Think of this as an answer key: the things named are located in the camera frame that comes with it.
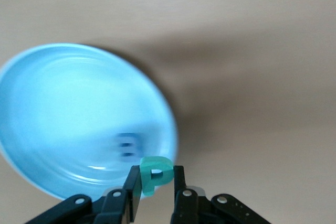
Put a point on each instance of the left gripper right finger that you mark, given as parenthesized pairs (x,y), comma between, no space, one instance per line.
(189,208)

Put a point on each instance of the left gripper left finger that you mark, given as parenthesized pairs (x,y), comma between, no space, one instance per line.
(115,208)

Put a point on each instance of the teal foam letter p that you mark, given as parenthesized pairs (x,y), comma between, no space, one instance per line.
(147,179)

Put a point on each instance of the blue foam letter E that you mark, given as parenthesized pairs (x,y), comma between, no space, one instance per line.
(128,146)

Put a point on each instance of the blue round plate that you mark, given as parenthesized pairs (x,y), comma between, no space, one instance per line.
(78,116)

